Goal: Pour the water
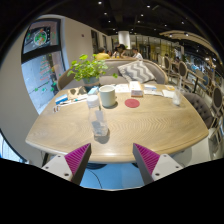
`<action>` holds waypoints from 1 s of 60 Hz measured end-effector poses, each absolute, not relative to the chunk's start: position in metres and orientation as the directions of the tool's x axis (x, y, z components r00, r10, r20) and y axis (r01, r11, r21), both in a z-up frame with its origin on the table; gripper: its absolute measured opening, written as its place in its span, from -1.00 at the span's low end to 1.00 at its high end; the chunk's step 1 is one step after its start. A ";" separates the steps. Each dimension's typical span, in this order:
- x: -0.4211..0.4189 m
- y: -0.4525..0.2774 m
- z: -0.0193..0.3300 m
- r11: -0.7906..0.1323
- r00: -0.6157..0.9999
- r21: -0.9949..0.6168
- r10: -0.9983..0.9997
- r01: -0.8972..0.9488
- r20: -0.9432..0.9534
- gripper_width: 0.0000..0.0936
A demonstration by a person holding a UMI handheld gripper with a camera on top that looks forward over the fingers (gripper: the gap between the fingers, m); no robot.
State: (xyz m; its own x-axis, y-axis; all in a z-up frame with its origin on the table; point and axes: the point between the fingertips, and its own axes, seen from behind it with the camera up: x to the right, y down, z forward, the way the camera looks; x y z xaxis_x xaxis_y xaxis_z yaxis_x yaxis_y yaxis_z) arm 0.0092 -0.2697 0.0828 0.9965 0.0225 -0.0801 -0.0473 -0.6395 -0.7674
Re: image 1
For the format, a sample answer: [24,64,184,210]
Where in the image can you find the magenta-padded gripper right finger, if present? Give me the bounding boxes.
[132,142,184,186]

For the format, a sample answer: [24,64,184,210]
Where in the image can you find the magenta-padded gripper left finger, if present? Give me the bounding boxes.
[41,143,92,186]

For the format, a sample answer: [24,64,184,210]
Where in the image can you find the clear white-capped water bottle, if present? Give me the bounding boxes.
[86,94,110,138]

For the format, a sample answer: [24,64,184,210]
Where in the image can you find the flat round red coaster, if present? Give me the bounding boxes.
[124,98,141,109]

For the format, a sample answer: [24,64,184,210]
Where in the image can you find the small blue white box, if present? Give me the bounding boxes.
[54,94,69,105]

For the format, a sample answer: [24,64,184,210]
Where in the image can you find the white paper napkin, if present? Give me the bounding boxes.
[162,89,176,99]

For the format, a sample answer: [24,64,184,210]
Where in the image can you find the white ceramic mug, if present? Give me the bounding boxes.
[98,85,117,108]

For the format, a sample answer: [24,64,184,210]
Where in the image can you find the light blue carton box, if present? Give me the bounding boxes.
[87,86,100,96]

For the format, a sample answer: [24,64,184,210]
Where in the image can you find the white orange carton box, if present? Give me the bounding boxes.
[129,80,144,98]

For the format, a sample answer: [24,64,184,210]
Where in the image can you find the grey tufted chair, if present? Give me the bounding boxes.
[182,91,214,129]

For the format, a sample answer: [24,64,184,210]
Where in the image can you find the white printed leaflet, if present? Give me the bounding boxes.
[114,83,131,94]

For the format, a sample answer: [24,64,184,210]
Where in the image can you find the grey curved sofa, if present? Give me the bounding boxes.
[56,59,169,91]

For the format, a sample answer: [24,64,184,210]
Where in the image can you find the grey white chevron cushion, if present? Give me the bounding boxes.
[117,60,157,84]

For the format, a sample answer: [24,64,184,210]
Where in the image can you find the green potted plant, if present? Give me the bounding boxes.
[67,54,119,88]

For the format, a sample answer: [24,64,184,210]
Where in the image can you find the window with colourful decals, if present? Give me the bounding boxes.
[20,18,66,114]

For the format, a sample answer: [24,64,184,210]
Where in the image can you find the group of round-backed chairs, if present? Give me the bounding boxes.
[161,54,224,134]

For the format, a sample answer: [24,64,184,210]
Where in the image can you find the person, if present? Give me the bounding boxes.
[113,43,128,59]
[94,46,111,61]
[131,47,144,61]

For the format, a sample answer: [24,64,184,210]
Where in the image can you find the white round column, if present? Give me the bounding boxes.
[118,30,132,50]

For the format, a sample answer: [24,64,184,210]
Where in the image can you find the group of ceiling spotlights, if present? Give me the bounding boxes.
[96,0,201,38]

